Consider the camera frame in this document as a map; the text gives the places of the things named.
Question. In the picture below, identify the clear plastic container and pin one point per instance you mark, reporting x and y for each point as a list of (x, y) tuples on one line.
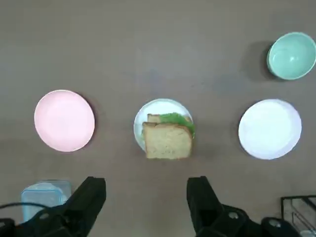
[(42, 197)]

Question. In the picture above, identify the pale round plate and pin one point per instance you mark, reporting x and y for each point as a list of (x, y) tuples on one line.
[(270, 128)]

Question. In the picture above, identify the green lettuce leaf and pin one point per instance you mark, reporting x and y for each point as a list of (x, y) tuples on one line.
[(175, 118)]

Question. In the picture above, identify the white round plate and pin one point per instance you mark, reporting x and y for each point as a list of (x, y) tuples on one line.
[(160, 106)]

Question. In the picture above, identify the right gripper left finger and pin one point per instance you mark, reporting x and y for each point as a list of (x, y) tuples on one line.
[(86, 200)]

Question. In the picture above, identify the green ceramic bowl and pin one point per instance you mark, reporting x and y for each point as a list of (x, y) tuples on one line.
[(291, 56)]

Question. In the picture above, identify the pink round plate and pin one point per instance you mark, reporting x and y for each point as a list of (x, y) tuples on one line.
[(64, 121)]

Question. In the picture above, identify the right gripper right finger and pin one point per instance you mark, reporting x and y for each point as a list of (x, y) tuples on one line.
[(205, 202)]

